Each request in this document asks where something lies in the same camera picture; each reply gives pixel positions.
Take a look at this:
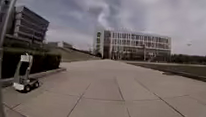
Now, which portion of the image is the pale concrete slab pavement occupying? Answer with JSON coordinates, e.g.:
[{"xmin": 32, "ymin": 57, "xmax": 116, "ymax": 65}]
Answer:
[{"xmin": 0, "ymin": 54, "xmax": 206, "ymax": 117}]

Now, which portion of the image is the small white wheeled robot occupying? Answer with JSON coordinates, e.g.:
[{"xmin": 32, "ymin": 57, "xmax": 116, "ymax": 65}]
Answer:
[{"xmin": 11, "ymin": 52, "xmax": 42, "ymax": 94}]

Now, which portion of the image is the distant row of trees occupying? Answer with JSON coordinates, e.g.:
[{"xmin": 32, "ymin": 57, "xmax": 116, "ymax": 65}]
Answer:
[{"xmin": 170, "ymin": 52, "xmax": 206, "ymax": 66}]

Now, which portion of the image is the pale building with windows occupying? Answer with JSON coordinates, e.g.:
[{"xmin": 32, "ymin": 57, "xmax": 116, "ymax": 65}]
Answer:
[{"xmin": 92, "ymin": 28, "xmax": 173, "ymax": 63}]

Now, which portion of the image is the low pale building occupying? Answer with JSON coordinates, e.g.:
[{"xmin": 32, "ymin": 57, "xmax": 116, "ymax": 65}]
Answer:
[{"xmin": 46, "ymin": 40, "xmax": 75, "ymax": 50}]

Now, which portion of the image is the dark banded building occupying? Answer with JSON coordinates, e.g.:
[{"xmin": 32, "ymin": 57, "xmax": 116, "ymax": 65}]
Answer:
[{"xmin": 0, "ymin": 0, "xmax": 51, "ymax": 48}]

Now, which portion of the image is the dark green hedge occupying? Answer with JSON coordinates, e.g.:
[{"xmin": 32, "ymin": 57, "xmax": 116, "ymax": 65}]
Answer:
[{"xmin": 0, "ymin": 46, "xmax": 63, "ymax": 85}]

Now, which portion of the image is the flat grass field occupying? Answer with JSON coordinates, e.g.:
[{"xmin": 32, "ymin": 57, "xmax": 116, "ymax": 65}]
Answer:
[{"xmin": 126, "ymin": 61, "xmax": 206, "ymax": 80}]

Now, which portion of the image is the grass slope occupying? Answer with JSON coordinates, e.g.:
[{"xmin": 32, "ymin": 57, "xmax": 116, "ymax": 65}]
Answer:
[{"xmin": 45, "ymin": 46, "xmax": 102, "ymax": 64}]

